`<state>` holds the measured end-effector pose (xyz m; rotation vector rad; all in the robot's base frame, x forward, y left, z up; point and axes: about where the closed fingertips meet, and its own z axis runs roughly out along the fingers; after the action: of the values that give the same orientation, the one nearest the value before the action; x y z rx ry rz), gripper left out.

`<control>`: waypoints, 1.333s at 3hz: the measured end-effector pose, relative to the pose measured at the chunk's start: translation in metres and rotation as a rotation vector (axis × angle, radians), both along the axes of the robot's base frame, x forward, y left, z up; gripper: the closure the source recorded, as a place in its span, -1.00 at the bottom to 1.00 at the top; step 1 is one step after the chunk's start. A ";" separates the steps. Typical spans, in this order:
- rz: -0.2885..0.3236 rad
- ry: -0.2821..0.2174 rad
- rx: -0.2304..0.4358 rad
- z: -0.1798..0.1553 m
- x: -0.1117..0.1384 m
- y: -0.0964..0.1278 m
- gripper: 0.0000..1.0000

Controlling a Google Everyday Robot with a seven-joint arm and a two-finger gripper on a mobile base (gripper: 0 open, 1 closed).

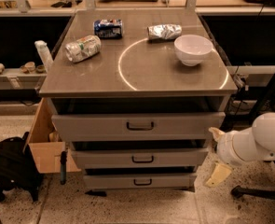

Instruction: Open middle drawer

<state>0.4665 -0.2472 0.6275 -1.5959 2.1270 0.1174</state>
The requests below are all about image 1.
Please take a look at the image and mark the blue soda can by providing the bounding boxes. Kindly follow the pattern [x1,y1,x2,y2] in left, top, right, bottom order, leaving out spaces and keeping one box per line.
[93,19,123,39]

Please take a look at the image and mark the white bowl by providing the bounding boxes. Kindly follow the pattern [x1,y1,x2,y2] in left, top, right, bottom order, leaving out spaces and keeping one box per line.
[174,35,213,66]

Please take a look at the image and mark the black office chair base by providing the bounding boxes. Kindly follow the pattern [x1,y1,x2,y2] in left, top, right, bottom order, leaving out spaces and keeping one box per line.
[231,162,275,201]

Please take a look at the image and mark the grey bottom drawer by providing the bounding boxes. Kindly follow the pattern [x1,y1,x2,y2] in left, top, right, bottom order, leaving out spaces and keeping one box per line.
[83,173,196,190]

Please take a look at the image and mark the crushed silver can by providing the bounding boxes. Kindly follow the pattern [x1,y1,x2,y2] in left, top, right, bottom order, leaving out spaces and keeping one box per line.
[147,24,182,40]

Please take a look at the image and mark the small round cups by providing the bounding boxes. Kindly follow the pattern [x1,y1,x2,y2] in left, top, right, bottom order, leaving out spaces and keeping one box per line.
[20,62,46,74]

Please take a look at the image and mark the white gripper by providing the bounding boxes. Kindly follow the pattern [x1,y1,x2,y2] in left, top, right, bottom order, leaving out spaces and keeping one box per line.
[205,127,244,188]

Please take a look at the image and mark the white plastic bottle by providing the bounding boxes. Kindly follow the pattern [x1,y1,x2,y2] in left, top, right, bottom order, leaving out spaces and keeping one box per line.
[34,40,53,73]

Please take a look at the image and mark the black backpack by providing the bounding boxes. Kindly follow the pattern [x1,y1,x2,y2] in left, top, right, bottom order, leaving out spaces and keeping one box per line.
[0,132,43,202]

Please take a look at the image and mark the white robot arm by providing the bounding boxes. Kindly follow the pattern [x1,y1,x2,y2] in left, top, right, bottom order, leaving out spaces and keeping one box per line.
[206,112,275,188]

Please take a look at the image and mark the cardboard box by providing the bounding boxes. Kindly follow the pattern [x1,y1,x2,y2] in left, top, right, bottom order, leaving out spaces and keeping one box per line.
[23,97,82,175]

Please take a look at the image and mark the grey drawer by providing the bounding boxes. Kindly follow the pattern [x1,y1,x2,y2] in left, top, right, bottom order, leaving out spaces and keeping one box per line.
[52,112,225,142]
[83,173,196,190]
[71,148,207,169]

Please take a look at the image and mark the grey top drawer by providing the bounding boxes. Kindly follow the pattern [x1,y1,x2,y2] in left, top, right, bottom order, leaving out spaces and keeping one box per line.
[52,112,225,142]

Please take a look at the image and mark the grey drawer cabinet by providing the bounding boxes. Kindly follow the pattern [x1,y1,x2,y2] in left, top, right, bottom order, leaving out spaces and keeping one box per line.
[40,8,236,177]

